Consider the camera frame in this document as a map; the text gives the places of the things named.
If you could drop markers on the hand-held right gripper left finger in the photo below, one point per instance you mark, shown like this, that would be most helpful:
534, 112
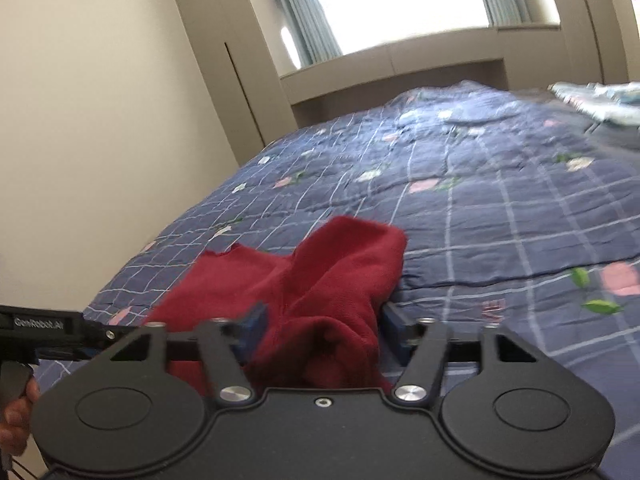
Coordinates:
252, 332

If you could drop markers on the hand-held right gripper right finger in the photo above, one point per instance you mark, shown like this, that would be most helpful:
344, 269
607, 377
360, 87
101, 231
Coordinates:
396, 332

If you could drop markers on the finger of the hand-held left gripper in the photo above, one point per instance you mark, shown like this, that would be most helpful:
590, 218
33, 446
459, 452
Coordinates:
102, 337

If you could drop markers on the red long-sleeved shirt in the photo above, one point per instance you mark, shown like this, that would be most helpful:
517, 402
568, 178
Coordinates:
340, 280

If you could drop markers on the person's left hand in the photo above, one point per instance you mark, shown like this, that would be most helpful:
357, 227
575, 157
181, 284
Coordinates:
17, 422

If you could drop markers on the blue checked floral quilt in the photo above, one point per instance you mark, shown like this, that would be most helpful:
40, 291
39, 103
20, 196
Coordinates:
500, 210

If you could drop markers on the tall beige cabinet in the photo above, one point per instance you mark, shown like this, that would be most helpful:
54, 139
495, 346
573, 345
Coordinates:
225, 35

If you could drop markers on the dark grey bed sheet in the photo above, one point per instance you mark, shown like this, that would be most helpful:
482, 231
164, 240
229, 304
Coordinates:
622, 135

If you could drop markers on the light blue patterned cloth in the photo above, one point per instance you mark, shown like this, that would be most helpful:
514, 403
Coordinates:
600, 100

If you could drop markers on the window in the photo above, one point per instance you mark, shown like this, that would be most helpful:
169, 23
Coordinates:
400, 0

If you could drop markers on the beige wardrobe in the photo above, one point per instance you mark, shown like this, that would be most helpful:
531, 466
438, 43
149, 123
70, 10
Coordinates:
595, 20

